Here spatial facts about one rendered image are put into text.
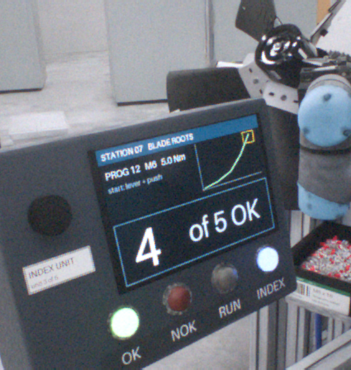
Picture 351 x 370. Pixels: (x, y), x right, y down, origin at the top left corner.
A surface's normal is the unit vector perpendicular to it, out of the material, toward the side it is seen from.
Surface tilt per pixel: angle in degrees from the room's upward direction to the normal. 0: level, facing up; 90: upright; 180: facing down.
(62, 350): 75
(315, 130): 90
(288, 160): 47
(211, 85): 85
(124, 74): 90
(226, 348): 0
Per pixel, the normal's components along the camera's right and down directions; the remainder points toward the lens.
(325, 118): -0.30, 0.34
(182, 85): -0.65, 0.09
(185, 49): 0.16, 0.34
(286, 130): 0.10, -0.33
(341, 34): -0.65, -0.42
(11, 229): 0.55, 0.01
